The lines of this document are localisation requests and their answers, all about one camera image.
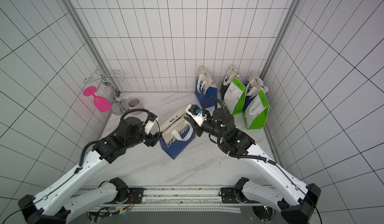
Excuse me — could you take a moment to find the blue Cheerful bag front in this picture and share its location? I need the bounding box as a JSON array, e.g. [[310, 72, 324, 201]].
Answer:
[[160, 105, 196, 160]]

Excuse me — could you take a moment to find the blue cheerful bag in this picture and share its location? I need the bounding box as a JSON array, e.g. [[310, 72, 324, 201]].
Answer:
[[195, 66, 218, 107], [160, 105, 196, 160]]

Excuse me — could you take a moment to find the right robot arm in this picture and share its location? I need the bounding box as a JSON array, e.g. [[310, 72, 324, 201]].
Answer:
[[185, 104, 321, 224]]

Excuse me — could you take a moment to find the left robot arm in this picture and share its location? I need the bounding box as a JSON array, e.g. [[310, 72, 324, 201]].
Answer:
[[18, 117, 161, 224]]

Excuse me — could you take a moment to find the green white bag left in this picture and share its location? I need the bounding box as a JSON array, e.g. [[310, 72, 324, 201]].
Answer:
[[224, 78, 246, 115]]

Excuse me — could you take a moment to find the green white bag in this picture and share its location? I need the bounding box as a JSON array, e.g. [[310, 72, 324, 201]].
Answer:
[[224, 78, 246, 115], [243, 90, 270, 130]]

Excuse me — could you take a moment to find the green white bag right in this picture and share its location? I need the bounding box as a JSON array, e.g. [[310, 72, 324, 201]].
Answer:
[[243, 90, 270, 130]]

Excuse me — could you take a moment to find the dark bag behind left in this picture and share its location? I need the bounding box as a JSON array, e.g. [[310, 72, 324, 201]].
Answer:
[[220, 64, 241, 101]]

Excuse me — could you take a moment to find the dark blue bag behind right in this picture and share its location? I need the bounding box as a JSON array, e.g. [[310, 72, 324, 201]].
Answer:
[[243, 71, 269, 112]]

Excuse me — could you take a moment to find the mauve ceramic mug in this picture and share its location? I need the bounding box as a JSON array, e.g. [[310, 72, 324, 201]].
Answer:
[[128, 98, 144, 110]]

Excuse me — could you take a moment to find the chrome glass holder stand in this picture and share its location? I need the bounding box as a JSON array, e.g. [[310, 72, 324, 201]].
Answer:
[[83, 68, 129, 115]]

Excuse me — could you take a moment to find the pink plastic wine glass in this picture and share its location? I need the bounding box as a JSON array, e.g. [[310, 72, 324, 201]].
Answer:
[[83, 86, 112, 113]]

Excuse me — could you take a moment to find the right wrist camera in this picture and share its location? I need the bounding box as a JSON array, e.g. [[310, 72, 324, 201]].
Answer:
[[186, 104, 205, 127]]

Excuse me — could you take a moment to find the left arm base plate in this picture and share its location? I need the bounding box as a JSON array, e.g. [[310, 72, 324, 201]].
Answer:
[[113, 188, 145, 204]]

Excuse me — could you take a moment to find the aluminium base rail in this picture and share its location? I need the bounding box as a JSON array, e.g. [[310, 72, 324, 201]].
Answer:
[[64, 185, 302, 207]]

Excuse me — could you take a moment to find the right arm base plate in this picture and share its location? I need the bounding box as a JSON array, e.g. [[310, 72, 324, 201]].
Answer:
[[219, 187, 248, 204]]

